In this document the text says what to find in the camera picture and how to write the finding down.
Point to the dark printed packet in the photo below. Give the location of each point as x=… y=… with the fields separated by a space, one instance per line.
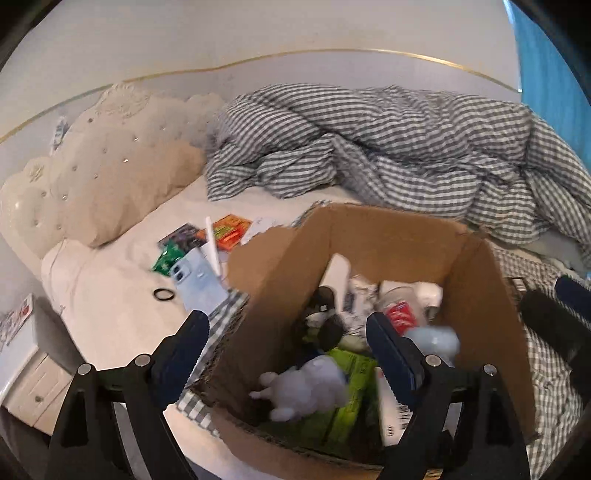
x=178 y=234

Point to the white tube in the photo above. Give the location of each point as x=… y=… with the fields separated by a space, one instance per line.
x=336 y=279

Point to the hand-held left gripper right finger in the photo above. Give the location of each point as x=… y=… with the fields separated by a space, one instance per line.
x=392 y=362

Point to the white barcode box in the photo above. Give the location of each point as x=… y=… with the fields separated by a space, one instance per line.
x=391 y=417

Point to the orange packet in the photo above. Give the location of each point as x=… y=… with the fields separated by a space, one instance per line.
x=228 y=230

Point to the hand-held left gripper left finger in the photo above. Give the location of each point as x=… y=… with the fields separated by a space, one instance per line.
x=184 y=357

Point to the white stick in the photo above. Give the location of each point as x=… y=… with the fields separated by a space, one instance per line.
x=212 y=249

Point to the green wet wipes packet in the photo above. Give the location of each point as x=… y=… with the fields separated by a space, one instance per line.
x=348 y=404

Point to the white nightstand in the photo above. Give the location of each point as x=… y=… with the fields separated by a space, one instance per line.
x=32 y=390

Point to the light blue phone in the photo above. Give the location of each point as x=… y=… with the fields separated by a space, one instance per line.
x=198 y=284

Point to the light blue tissue pack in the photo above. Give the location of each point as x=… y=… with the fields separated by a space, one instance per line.
x=436 y=344

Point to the white mattress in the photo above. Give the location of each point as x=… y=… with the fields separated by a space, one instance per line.
x=115 y=304

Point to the printed paper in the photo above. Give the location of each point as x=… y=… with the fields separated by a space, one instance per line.
x=14 y=318

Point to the cardboard box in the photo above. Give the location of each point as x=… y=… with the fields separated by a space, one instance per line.
x=392 y=240

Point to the blue curtain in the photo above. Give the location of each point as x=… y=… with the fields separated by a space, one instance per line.
x=549 y=55

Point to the white soft object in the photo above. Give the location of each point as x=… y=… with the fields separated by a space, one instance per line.
x=304 y=387

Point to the white paper roll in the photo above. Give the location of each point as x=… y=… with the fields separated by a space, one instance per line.
x=427 y=294

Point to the white grey printed packet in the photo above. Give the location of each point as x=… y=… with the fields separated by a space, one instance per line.
x=361 y=295

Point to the black round object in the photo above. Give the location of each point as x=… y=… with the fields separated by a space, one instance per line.
x=323 y=321

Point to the white paper sheet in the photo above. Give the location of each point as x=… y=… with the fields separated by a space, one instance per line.
x=261 y=226

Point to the grey checkered duvet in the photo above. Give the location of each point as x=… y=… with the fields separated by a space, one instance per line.
x=392 y=138

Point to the cream tufted headboard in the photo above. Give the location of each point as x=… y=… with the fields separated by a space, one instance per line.
x=115 y=175

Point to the red packet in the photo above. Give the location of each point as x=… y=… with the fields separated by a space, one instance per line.
x=401 y=316

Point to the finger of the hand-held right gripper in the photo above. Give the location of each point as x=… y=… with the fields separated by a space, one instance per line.
x=573 y=293
x=547 y=321

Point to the small green packet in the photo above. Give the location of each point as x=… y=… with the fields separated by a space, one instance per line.
x=168 y=258

